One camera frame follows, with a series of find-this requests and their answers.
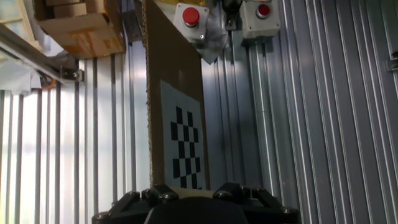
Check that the aluminium frame bar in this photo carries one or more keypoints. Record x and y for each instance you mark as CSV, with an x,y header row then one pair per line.
x,y
34,53

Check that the checkerboard calibration paper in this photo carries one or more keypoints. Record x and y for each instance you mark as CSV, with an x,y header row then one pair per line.
x,y
183,109

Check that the grey box flat red button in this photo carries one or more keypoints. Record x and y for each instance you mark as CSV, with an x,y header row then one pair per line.
x,y
259,21

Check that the yellow plastic bag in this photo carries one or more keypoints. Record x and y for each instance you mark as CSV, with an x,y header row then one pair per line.
x,y
192,2

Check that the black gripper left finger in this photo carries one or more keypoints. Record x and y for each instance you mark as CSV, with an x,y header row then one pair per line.
x,y
160,193

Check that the grey box tall red button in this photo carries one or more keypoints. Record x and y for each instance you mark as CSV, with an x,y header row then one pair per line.
x,y
191,21

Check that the metal corner bracket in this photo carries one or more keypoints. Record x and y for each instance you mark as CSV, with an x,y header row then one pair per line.
x,y
392,62

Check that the brown cardboard box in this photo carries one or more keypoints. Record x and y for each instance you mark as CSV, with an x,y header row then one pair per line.
x,y
84,34

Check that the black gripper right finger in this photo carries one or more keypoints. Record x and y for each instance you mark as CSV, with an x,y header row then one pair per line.
x,y
231,190

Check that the brown cardboard board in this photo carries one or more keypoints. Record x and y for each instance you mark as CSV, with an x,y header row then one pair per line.
x,y
171,56

